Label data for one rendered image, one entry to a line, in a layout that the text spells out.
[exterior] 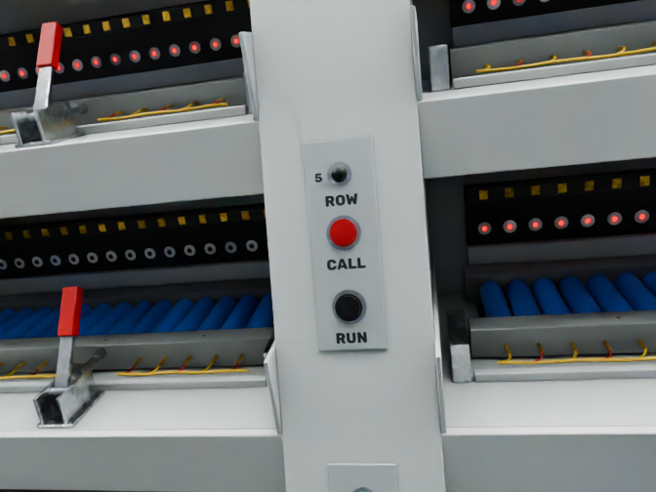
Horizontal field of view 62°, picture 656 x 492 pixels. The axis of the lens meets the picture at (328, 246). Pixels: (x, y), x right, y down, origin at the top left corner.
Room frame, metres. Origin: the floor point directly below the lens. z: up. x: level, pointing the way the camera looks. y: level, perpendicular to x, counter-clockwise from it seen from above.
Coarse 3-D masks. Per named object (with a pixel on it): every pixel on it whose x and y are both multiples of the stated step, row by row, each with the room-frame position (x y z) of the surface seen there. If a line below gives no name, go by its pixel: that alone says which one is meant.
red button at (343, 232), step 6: (336, 222) 0.32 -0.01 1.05; (342, 222) 0.31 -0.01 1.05; (348, 222) 0.31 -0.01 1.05; (330, 228) 0.32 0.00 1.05; (336, 228) 0.31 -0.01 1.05; (342, 228) 0.31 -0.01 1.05; (348, 228) 0.31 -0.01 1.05; (354, 228) 0.31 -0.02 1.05; (330, 234) 0.32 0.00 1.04; (336, 234) 0.31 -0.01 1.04; (342, 234) 0.31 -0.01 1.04; (348, 234) 0.31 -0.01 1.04; (354, 234) 0.31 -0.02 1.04; (336, 240) 0.31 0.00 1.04; (342, 240) 0.31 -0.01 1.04; (348, 240) 0.31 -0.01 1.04; (354, 240) 0.31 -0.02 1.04; (342, 246) 0.31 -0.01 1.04
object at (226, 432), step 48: (0, 288) 0.56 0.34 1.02; (48, 288) 0.55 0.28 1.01; (96, 288) 0.54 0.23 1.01; (0, 432) 0.37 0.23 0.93; (48, 432) 0.36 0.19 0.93; (96, 432) 0.35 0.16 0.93; (144, 432) 0.35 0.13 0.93; (192, 432) 0.34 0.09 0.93; (240, 432) 0.34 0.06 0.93; (0, 480) 0.38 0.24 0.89; (48, 480) 0.37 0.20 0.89; (96, 480) 0.37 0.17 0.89; (144, 480) 0.36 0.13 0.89; (192, 480) 0.35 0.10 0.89; (240, 480) 0.35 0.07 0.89
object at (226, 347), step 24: (96, 336) 0.44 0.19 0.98; (120, 336) 0.43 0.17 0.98; (144, 336) 0.43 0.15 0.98; (168, 336) 0.42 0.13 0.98; (192, 336) 0.42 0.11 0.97; (216, 336) 0.41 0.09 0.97; (240, 336) 0.40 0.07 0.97; (264, 336) 0.40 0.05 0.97; (0, 360) 0.44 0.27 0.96; (24, 360) 0.44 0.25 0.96; (48, 360) 0.43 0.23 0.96; (120, 360) 0.42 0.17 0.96; (144, 360) 0.42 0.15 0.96; (168, 360) 0.42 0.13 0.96; (192, 360) 0.41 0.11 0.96; (216, 360) 0.41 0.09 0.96; (240, 360) 0.40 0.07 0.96; (264, 360) 0.40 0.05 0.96
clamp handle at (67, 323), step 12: (72, 288) 0.39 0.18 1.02; (72, 300) 0.39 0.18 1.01; (60, 312) 0.39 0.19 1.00; (72, 312) 0.39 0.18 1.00; (60, 324) 0.38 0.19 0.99; (72, 324) 0.38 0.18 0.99; (60, 336) 0.38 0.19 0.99; (72, 336) 0.38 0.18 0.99; (60, 348) 0.38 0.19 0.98; (72, 348) 0.38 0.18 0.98; (60, 360) 0.38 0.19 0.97; (72, 360) 0.38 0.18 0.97; (60, 372) 0.38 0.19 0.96; (60, 384) 0.37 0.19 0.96
